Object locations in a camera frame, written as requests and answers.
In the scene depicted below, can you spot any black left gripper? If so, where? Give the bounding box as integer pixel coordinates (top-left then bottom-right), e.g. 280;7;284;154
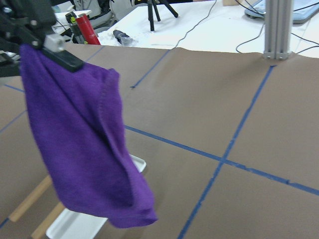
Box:
0;0;84;77

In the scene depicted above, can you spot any purple towel with loop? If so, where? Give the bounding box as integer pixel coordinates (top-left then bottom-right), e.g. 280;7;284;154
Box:
20;45;158;228

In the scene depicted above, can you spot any longer wooden rack rod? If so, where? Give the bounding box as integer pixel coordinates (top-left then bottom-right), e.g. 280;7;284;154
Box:
8;175;52;222

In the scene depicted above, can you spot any white towel rack base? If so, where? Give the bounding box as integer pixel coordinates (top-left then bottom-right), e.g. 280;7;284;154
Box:
45;154;147;239

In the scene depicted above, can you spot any shorter wooden rack rod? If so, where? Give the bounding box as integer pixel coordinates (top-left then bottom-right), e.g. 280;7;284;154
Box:
31;202;65;239

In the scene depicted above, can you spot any red cylinder bottle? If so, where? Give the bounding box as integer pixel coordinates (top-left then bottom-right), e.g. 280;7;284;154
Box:
76;13;100;45

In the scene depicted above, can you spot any dark blue handheld tool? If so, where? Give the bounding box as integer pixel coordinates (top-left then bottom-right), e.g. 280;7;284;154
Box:
113;30;137;46

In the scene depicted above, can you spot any black small tripod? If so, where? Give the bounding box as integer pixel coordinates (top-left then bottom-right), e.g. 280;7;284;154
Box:
147;0;179;32

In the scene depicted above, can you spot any grey aluminium frame post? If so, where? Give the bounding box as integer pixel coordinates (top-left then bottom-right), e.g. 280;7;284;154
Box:
264;0;293;60

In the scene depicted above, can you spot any teach pendant near post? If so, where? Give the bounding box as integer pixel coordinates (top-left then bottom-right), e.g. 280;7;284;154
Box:
244;0;319;24

